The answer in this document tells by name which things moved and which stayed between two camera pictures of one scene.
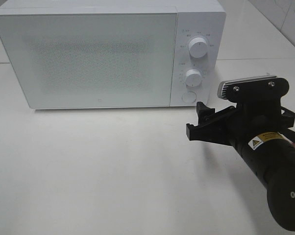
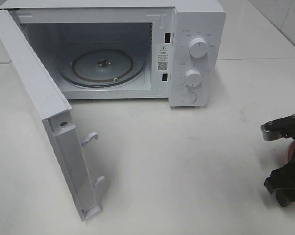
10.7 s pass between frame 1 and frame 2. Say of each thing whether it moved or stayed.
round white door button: stayed
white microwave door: moved
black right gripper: moved
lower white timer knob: stayed
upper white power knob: stayed
